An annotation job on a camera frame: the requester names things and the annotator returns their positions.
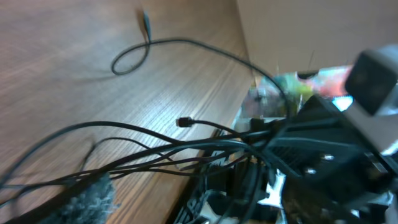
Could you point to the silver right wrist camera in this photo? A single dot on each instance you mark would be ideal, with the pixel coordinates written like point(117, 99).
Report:
point(372, 82)

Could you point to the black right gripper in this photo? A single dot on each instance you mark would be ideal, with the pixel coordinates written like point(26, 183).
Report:
point(336, 169)

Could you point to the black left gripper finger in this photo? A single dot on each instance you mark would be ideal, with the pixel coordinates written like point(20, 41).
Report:
point(92, 205)

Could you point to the colourful clutter beside table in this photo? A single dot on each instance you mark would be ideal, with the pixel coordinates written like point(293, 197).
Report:
point(263, 99)

